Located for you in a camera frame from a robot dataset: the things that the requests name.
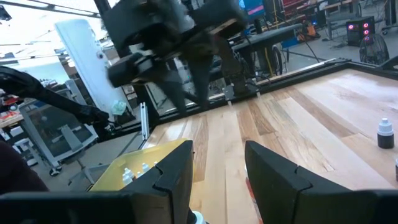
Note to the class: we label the black desk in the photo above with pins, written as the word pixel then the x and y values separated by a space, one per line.
pixel 267 35

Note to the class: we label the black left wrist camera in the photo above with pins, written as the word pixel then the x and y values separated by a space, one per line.
pixel 127 71

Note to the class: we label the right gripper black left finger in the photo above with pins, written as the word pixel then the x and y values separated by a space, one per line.
pixel 177 174

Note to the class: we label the black flat bar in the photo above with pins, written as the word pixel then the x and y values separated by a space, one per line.
pixel 390 63

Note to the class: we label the white pillar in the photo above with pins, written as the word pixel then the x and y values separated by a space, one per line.
pixel 87 62

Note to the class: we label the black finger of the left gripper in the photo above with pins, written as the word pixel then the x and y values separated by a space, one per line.
pixel 200 81
pixel 177 93

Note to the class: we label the computer tower with pink fans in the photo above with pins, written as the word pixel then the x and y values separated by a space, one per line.
pixel 354 37

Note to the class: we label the silver aluminium extrusion post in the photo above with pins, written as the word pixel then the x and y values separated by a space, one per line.
pixel 144 121

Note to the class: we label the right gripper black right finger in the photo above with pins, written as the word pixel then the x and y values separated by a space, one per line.
pixel 273 186

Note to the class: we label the person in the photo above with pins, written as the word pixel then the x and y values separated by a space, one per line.
pixel 15 171

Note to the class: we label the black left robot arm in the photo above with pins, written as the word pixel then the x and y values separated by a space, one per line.
pixel 224 15

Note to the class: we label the orange and black equipment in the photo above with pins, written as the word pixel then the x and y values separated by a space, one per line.
pixel 309 31

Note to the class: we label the monitor with blue screen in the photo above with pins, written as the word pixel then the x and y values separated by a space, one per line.
pixel 252 7

